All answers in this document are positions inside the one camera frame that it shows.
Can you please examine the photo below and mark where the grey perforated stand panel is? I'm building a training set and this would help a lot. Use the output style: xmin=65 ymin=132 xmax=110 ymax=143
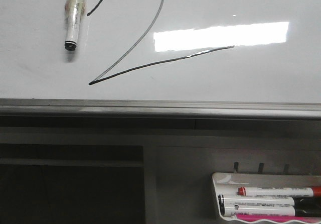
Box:
xmin=1 ymin=117 xmax=320 ymax=223

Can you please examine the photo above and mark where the lower black capped white marker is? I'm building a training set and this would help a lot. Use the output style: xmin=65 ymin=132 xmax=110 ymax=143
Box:
xmin=220 ymin=204 xmax=320 ymax=217

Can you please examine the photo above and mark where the red capped white marker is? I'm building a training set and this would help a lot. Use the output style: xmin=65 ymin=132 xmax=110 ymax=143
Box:
xmin=237 ymin=186 xmax=320 ymax=197

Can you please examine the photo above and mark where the white plastic marker tray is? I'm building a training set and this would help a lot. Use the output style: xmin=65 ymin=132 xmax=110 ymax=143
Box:
xmin=212 ymin=172 xmax=320 ymax=223

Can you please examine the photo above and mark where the black capped white marker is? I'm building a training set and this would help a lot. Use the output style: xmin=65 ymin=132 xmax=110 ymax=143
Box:
xmin=220 ymin=204 xmax=320 ymax=217
xmin=218 ymin=195 xmax=320 ymax=206

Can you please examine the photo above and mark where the upper black capped white marker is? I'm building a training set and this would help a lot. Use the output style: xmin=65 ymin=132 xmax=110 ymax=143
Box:
xmin=218 ymin=195 xmax=320 ymax=206

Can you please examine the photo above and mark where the white whiteboard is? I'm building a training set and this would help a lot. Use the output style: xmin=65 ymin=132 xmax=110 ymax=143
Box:
xmin=1 ymin=0 xmax=320 ymax=103

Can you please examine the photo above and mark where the taped black whiteboard marker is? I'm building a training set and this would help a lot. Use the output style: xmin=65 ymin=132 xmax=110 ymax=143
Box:
xmin=64 ymin=0 xmax=85 ymax=51

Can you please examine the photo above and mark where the pink marker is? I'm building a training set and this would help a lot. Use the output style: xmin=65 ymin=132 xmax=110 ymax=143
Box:
xmin=233 ymin=214 xmax=320 ymax=223

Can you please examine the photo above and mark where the grey aluminium whiteboard frame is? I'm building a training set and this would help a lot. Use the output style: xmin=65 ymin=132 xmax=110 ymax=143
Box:
xmin=1 ymin=98 xmax=320 ymax=120

